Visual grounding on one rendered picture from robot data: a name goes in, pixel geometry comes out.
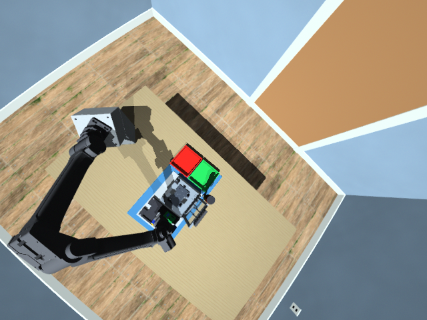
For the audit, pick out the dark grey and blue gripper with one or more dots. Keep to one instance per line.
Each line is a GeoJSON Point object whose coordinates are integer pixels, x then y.
{"type": "Point", "coordinates": [162, 219]}

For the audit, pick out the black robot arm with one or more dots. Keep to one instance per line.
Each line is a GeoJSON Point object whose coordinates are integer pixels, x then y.
{"type": "Point", "coordinates": [41, 244]}

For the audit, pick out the red bin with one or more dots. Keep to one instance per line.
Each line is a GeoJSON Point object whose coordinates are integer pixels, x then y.
{"type": "Point", "coordinates": [186, 161]}

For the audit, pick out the green open-top bin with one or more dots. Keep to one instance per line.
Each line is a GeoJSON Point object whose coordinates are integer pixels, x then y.
{"type": "Point", "coordinates": [204, 175]}

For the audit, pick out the green circuit board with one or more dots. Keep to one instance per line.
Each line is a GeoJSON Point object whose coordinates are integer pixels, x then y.
{"type": "Point", "coordinates": [169, 217]}

